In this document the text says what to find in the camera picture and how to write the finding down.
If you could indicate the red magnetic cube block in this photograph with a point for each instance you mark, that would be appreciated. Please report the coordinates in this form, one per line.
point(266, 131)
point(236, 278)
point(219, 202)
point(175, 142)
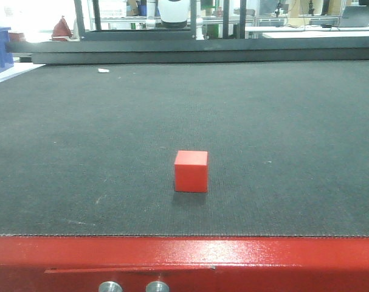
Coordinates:
point(191, 171)

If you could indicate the dark grey textured mat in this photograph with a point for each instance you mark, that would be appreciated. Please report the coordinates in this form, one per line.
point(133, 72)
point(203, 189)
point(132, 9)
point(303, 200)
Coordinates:
point(89, 153)

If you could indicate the silver round knob right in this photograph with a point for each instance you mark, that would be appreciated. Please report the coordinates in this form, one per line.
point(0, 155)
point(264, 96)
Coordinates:
point(157, 286)

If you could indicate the silver round knob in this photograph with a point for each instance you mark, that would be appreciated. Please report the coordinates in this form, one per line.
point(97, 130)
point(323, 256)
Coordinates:
point(109, 286)
point(157, 286)

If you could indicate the silver round knob left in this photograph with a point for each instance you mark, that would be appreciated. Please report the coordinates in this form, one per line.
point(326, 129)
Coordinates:
point(109, 286)

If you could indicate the red bag on chair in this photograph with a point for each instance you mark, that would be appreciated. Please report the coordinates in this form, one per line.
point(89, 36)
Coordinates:
point(61, 31)

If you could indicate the grey laptop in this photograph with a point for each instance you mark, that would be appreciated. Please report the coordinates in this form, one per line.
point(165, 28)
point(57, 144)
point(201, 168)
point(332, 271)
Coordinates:
point(354, 16)

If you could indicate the black metal shelf frame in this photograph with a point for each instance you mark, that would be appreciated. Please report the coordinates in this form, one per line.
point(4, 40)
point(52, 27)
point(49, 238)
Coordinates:
point(187, 46)

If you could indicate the red metal table frame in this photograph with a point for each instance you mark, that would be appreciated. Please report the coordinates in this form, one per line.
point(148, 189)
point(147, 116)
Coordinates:
point(184, 263)

